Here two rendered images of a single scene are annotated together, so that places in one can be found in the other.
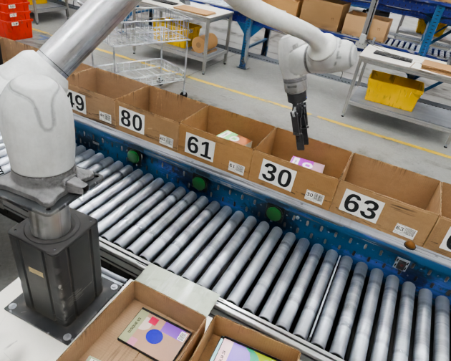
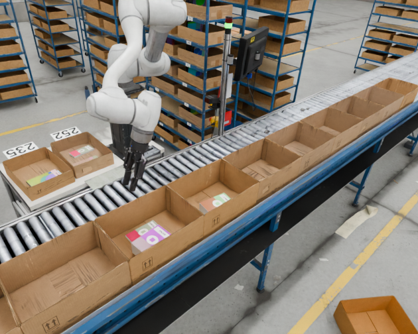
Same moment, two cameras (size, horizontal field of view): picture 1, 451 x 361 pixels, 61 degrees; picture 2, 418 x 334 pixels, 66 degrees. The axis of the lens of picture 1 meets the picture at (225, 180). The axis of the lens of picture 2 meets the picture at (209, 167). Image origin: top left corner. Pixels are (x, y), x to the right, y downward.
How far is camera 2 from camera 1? 2.52 m
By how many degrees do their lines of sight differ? 87
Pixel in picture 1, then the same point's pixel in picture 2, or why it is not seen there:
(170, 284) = (113, 174)
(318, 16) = not seen: outside the picture
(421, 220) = (11, 269)
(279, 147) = (196, 234)
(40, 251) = not seen: hidden behind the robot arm
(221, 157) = (188, 187)
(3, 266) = not seen: hidden behind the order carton
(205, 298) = (95, 183)
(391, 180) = (79, 303)
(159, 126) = (233, 159)
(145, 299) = (107, 162)
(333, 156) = (146, 258)
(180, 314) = (87, 167)
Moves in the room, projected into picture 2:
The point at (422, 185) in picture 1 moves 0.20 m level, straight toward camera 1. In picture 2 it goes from (42, 320) to (30, 277)
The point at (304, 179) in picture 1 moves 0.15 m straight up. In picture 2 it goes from (122, 214) to (119, 189)
